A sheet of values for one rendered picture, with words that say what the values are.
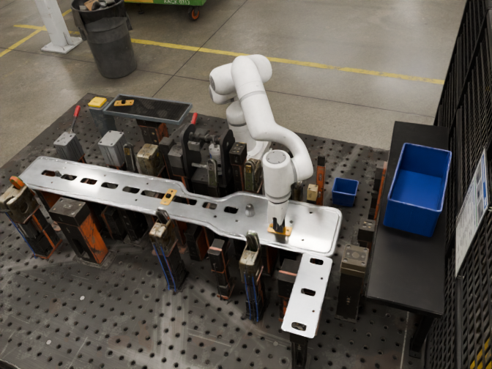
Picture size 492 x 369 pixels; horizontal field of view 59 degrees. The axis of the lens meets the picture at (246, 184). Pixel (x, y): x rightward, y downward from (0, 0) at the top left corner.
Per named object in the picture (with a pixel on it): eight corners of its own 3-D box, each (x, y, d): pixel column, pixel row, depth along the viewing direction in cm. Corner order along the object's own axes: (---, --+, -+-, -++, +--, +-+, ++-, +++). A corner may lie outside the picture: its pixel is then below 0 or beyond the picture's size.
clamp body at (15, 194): (28, 259, 194) (-12, 203, 168) (49, 233, 203) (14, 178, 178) (48, 264, 191) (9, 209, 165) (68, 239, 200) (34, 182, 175)
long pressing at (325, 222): (7, 189, 184) (6, 186, 183) (41, 154, 199) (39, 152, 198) (332, 261, 145) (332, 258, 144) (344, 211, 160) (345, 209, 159)
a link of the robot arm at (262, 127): (284, 96, 147) (312, 180, 141) (239, 106, 145) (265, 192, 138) (288, 83, 138) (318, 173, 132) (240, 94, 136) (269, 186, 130)
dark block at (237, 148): (239, 222, 198) (228, 152, 169) (243, 211, 203) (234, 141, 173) (249, 225, 197) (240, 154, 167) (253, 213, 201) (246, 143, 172)
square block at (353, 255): (334, 318, 161) (340, 262, 136) (337, 300, 166) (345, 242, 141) (356, 324, 159) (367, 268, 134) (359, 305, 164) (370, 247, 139)
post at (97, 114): (115, 179, 227) (86, 108, 196) (122, 169, 232) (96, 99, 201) (127, 181, 224) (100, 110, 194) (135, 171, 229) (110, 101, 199)
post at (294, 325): (285, 379, 147) (283, 340, 127) (293, 349, 154) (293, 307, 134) (304, 385, 145) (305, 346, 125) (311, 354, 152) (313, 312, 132)
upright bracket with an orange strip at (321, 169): (313, 244, 186) (317, 156, 151) (314, 241, 187) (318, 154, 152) (320, 245, 185) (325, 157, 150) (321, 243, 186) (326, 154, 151)
